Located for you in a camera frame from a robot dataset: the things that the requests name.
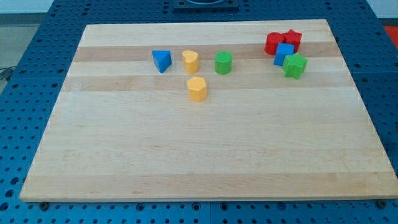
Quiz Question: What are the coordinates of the red star block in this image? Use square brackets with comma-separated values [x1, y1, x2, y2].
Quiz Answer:
[282, 29, 302, 53]

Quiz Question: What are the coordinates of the green star block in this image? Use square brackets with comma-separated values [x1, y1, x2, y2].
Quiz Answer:
[282, 53, 308, 80]

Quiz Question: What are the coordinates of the blue triangle block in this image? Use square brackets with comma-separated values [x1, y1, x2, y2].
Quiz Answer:
[152, 50, 172, 73]

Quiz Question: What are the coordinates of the yellow hexagon block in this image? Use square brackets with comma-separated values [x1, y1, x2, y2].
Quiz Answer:
[187, 77, 207, 101]

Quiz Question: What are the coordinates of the green cylinder block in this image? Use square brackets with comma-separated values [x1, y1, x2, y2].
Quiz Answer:
[215, 50, 233, 75]

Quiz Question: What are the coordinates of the red cylinder block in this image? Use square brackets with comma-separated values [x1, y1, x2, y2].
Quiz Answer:
[264, 32, 284, 55]

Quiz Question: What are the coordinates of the blue cube block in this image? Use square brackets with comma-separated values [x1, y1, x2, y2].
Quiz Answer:
[274, 43, 294, 66]

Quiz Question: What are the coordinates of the light wooden board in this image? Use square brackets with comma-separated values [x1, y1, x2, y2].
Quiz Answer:
[19, 19, 397, 202]

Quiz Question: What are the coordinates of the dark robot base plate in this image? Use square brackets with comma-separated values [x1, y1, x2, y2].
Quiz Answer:
[171, 0, 239, 11]

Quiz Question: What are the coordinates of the yellow heart block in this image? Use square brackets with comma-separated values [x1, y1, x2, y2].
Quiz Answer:
[182, 50, 199, 74]

